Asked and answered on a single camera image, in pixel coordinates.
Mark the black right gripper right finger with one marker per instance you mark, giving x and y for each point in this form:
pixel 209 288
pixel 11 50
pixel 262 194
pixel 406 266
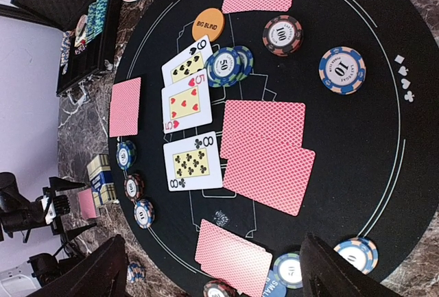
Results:
pixel 326 273

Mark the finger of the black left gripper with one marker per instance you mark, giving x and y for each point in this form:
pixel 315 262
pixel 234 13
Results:
pixel 57 184
pixel 70 235

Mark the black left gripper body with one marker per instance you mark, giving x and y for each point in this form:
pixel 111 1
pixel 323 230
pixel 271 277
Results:
pixel 54 206

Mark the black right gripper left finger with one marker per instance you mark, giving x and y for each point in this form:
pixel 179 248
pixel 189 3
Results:
pixel 102 273

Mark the red playing card deck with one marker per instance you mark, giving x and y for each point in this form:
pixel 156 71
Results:
pixel 87 205

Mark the blue tan chip stack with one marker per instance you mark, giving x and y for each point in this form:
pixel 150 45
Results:
pixel 135 272

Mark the blue small blind button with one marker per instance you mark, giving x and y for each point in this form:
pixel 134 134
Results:
pixel 273 288

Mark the brown chip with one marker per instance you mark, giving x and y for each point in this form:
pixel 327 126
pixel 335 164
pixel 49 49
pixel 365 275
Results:
pixel 134 187
pixel 283 35
pixel 216 288

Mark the red cards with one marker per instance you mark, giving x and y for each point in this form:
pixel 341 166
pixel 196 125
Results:
pixel 124 108
pixel 232 259

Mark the face down burn card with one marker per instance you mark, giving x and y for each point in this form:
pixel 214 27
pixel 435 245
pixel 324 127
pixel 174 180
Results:
pixel 271 173
pixel 274 120

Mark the orange big blind button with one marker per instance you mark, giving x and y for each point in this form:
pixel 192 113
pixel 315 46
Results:
pixel 209 22

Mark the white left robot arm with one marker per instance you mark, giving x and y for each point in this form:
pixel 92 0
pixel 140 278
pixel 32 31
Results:
pixel 19 214

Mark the blue tan chip row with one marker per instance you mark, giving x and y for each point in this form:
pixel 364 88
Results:
pixel 65 50

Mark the cards in case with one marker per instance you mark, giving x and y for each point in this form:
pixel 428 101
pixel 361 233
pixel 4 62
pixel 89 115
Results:
pixel 80 42

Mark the green chip row left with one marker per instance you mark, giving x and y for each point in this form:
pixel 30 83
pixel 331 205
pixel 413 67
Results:
pixel 93 22

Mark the green chip row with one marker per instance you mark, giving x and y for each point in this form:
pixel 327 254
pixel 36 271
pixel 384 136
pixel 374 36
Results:
pixel 101 11
pixel 93 22

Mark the green chip row right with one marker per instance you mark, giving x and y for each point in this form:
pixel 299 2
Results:
pixel 101 11

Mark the round black poker mat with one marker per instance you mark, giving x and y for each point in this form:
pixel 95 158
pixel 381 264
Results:
pixel 376 167

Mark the black poker chip case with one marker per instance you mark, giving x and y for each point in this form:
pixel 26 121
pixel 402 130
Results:
pixel 98 57

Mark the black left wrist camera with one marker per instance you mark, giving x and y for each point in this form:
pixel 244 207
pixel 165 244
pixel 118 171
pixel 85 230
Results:
pixel 45 268

